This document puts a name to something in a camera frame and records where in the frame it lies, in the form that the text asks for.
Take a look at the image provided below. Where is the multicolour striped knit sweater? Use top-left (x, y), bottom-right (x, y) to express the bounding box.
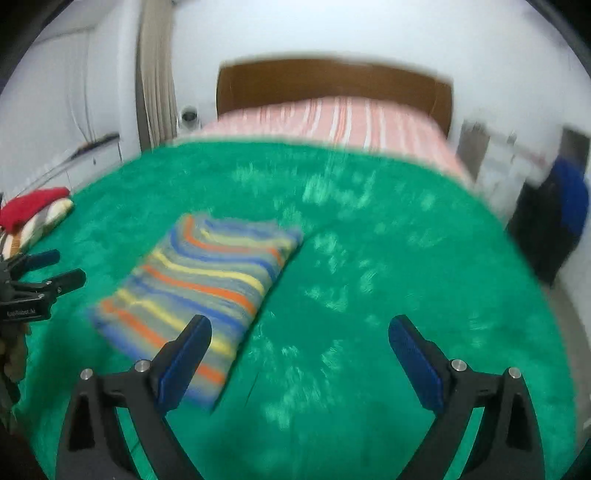
top-left (89, 213), bottom-right (304, 409)

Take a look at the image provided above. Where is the black blue clothes pile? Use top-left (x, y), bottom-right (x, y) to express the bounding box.
top-left (507, 156), bottom-right (590, 285)

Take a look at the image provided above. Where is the left hand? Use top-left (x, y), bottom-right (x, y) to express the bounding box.
top-left (1, 323), bottom-right (31, 384)

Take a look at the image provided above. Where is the red folded garment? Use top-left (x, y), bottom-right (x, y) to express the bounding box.
top-left (1, 187), bottom-right (70, 234)

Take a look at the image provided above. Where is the green floral blanket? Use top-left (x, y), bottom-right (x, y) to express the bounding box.
top-left (16, 142), bottom-right (578, 479)

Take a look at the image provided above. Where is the beige curtain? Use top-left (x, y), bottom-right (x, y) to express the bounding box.
top-left (136, 0), bottom-right (177, 151)

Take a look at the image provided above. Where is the white side cabinet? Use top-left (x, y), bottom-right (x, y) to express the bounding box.
top-left (457, 120), bottom-right (554, 223)

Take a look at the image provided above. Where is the brown wooden headboard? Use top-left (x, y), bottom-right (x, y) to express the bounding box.
top-left (215, 57), bottom-right (454, 135)

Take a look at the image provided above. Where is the pink striped bed sheet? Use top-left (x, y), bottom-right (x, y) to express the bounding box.
top-left (175, 97), bottom-right (473, 186)

